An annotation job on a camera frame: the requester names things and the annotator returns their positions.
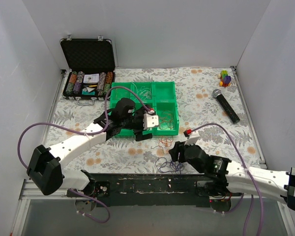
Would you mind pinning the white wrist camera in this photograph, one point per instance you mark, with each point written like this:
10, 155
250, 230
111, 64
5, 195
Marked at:
150, 119
192, 137

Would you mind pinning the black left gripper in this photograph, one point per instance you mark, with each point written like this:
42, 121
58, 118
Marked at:
141, 123

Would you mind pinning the green compartment tray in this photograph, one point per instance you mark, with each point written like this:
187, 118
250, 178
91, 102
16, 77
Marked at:
161, 96

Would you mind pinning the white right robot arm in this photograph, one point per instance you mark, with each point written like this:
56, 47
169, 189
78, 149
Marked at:
226, 176

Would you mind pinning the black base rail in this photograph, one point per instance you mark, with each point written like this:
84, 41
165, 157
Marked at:
156, 190

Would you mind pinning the black poker chip case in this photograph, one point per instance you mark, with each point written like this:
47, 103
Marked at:
90, 56

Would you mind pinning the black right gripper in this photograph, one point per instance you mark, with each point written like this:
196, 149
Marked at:
178, 152

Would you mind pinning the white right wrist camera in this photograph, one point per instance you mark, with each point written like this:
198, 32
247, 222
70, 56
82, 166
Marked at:
192, 137

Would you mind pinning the black microphone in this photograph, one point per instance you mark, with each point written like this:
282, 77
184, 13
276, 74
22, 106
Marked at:
217, 94

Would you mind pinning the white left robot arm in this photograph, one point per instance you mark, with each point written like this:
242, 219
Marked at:
47, 165

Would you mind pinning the colourful toy block figure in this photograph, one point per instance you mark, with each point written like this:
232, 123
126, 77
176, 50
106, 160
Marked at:
225, 79

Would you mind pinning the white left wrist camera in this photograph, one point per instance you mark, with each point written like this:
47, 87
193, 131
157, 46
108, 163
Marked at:
150, 119

